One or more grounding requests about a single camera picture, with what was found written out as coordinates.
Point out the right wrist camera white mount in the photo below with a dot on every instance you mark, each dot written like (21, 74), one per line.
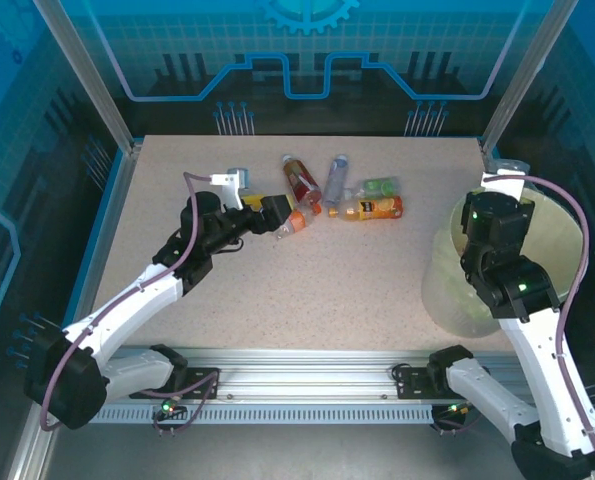
(507, 186)

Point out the orange label orange cap bottle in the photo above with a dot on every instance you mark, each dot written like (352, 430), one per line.
(297, 221)

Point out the aluminium frame post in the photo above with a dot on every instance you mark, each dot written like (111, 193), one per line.
(527, 75)
(87, 75)

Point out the aluminium front rail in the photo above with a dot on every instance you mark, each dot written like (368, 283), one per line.
(302, 375)

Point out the red tea bottle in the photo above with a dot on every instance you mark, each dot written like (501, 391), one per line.
(301, 182)

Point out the green label clear bottle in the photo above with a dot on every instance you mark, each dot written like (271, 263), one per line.
(377, 187)

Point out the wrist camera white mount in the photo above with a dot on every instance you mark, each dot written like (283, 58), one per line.
(507, 186)
(229, 182)

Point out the pale yellow plastic bin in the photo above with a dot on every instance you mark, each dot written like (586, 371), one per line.
(452, 290)

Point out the pale blue clear bottle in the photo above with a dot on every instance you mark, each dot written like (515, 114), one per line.
(336, 180)

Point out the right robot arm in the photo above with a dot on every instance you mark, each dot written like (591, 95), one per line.
(542, 360)

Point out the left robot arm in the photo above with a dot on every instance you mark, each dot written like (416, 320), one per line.
(127, 310)

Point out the grey metal base plate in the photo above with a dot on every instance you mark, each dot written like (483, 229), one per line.
(302, 455)

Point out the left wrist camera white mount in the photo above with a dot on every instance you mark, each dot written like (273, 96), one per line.
(229, 182)

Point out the orange juice bottle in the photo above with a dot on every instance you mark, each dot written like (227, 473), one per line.
(377, 208)

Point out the aluminium frame leg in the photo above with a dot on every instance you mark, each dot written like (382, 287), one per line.
(24, 455)

